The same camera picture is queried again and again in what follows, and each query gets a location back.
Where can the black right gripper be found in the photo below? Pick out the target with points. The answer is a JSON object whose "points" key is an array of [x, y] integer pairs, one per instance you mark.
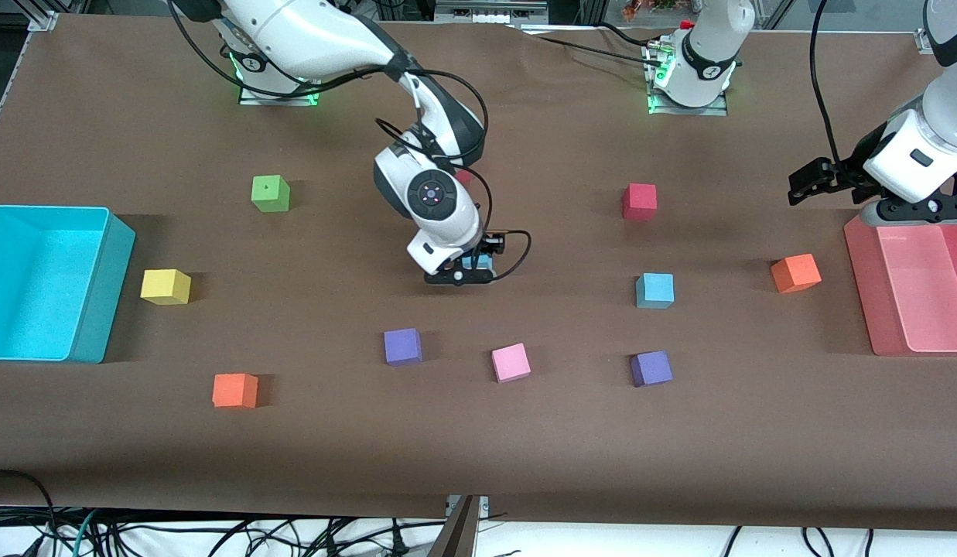
{"points": [[490, 246]]}

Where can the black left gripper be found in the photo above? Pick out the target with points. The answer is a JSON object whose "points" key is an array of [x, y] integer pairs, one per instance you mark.
{"points": [[843, 176]]}

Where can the light blue foam block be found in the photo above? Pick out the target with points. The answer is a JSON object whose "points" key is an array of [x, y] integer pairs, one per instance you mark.
{"points": [[654, 291], [487, 263]]}

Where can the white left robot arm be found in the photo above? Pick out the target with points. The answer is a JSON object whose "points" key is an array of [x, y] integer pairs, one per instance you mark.
{"points": [[923, 155]]}

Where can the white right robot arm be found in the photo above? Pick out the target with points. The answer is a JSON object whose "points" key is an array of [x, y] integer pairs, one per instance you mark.
{"points": [[308, 35]]}

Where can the red foam block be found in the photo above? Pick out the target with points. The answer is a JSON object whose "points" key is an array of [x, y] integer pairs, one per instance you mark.
{"points": [[464, 177], [640, 201]]}

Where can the orange foam block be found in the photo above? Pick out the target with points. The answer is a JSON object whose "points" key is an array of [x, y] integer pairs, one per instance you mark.
{"points": [[795, 273], [234, 391]]}

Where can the pink foam block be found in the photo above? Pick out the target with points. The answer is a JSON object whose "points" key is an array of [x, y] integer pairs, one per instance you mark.
{"points": [[510, 363]]}

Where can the purple foam block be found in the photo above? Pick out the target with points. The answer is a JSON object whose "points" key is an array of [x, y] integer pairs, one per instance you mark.
{"points": [[402, 346], [651, 369]]}

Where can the red plastic bin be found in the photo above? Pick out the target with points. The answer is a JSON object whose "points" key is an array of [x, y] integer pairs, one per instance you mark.
{"points": [[919, 286]]}

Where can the brown table cloth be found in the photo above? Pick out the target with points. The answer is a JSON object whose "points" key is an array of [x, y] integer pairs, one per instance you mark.
{"points": [[524, 449]]}

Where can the green foam block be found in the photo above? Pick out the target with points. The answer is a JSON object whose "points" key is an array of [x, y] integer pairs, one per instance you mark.
{"points": [[270, 193]]}

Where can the orange background objects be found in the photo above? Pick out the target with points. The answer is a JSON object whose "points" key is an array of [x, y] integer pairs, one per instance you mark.
{"points": [[648, 6]]}

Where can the dark metal bar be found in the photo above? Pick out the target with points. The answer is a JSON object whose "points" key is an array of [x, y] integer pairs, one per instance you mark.
{"points": [[456, 538]]}

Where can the yellow foam block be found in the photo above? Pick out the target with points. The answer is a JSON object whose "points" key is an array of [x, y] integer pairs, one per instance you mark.
{"points": [[165, 286]]}

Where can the cyan plastic bin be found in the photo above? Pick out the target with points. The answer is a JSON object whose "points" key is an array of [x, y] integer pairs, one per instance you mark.
{"points": [[37, 286]]}

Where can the aluminium profile corner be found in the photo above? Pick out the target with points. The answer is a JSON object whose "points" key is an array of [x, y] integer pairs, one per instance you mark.
{"points": [[43, 19]]}

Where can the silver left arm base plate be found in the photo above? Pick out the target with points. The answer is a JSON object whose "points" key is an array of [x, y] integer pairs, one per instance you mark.
{"points": [[718, 111]]}

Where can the small aluminium corner bracket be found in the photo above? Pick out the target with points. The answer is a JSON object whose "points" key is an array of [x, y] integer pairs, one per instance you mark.
{"points": [[921, 42]]}

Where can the silver aluminium frame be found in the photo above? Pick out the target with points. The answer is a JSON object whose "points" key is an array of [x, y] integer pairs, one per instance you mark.
{"points": [[486, 11]]}

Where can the small silver bracket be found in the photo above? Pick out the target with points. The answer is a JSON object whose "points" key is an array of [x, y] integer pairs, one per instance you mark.
{"points": [[484, 504]]}

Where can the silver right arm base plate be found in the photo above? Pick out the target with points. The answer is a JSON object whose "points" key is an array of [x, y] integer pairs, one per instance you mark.
{"points": [[250, 99]]}

